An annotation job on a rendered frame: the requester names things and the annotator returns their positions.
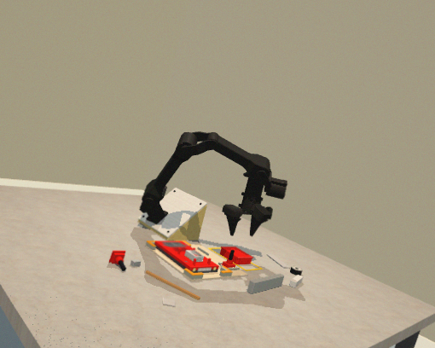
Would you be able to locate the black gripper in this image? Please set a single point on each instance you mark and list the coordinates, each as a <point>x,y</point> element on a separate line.
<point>233,213</point>

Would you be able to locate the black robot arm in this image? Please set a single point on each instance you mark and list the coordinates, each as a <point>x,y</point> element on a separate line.
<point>257,170</point>

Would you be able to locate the orange-brown thin bar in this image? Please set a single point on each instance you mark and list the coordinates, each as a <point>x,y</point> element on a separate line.
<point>173,285</point>

